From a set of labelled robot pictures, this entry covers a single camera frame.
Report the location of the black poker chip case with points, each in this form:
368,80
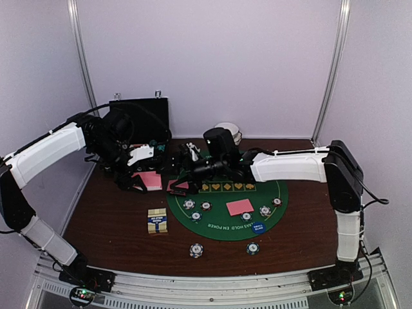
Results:
150,118

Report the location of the round green poker mat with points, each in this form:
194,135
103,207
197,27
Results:
217,224

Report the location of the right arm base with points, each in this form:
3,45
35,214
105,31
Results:
331,277

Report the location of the green blue chip bottom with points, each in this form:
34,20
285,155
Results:
246,217

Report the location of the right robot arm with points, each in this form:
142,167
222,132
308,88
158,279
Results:
333,165

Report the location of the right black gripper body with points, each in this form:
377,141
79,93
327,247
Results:
197,173

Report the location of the gold blue card box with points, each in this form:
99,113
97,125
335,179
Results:
157,221

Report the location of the white ceramic bowl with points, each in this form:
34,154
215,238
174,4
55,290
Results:
233,128

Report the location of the green blue chip stack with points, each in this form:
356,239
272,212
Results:
252,248

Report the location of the blue tan chip stack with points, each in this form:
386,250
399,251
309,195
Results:
196,250

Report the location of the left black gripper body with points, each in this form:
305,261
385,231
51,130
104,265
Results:
119,177

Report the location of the red-backed card deck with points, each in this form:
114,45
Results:
151,180

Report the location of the red card bottom player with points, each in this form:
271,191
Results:
239,207

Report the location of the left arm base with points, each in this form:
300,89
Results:
95,279

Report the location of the blue tan ten chip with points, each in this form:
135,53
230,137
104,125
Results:
189,204

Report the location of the red black all-in triangle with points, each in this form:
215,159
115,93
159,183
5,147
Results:
177,193

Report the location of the teal chips in case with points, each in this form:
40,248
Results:
158,147

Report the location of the white lower bowl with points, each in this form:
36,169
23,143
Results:
239,138

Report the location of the brown black chip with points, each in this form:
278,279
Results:
277,202
206,206

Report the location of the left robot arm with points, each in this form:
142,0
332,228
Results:
107,137

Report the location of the blue small blind button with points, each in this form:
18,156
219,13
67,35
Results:
259,228

